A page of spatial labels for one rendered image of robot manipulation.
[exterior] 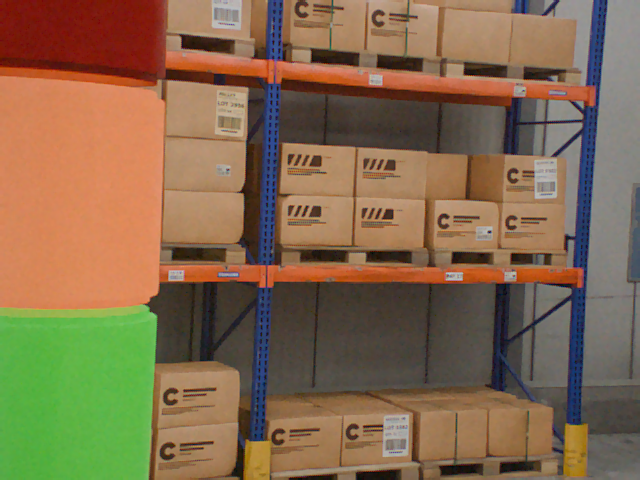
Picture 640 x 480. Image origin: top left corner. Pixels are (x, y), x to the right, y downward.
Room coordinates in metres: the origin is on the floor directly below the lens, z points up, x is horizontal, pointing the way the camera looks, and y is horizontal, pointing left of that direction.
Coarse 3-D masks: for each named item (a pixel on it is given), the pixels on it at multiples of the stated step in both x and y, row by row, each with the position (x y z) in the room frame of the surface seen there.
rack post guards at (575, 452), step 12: (564, 432) 9.68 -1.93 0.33; (576, 432) 9.63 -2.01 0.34; (252, 444) 8.40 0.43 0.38; (264, 444) 8.43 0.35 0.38; (576, 444) 9.63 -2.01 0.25; (252, 456) 8.40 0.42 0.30; (264, 456) 8.44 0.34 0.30; (564, 456) 9.67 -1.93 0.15; (576, 456) 9.64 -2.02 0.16; (252, 468) 8.40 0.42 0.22; (264, 468) 8.44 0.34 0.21; (564, 468) 9.67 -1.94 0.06; (576, 468) 9.63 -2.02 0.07
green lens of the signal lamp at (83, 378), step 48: (0, 336) 0.29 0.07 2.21; (48, 336) 0.29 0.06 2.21; (96, 336) 0.29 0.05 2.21; (144, 336) 0.30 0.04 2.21; (0, 384) 0.29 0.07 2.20; (48, 384) 0.29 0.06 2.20; (96, 384) 0.29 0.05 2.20; (144, 384) 0.31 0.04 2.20; (0, 432) 0.29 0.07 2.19; (48, 432) 0.29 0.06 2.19; (96, 432) 0.29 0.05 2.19; (144, 432) 0.31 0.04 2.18
